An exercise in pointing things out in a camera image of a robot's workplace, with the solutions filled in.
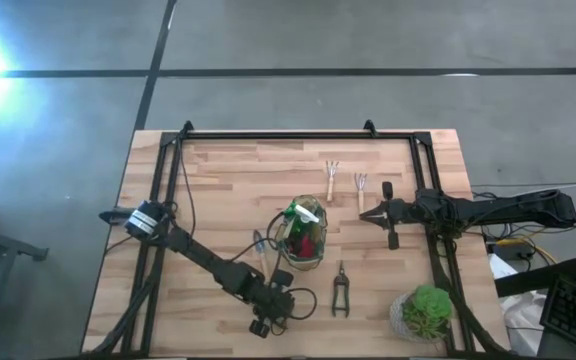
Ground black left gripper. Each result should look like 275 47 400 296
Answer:
247 268 298 339

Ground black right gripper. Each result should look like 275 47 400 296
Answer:
359 181 422 250

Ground wooden handled hand rake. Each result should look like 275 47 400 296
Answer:
353 172 369 216
324 160 341 203

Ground cream green canvas gardening bag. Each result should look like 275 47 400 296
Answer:
273 194 329 273

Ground green handled pruning shears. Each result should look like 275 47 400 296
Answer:
331 260 352 319

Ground red black gardening glove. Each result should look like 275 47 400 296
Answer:
295 234 319 259

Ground wooden handled metal trowel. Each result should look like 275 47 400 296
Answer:
252 229 270 279

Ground green spray bottle white trigger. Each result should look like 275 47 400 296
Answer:
287 199 321 241

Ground white plastic bag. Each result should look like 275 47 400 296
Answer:
487 252 544 357

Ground succulent in white patterned pot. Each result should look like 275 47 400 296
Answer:
388 284 454 344

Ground black power strip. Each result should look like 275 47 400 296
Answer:
490 242 525 261

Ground black desk beam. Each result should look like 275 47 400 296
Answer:
493 255 576 299

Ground black keyboard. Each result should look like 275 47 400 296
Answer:
539 273 576 357

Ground black aluminium table frame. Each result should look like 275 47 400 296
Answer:
81 119 515 359

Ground yellow cable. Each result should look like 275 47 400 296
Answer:
495 217 576 266

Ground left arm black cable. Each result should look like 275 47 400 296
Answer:
176 142 318 322

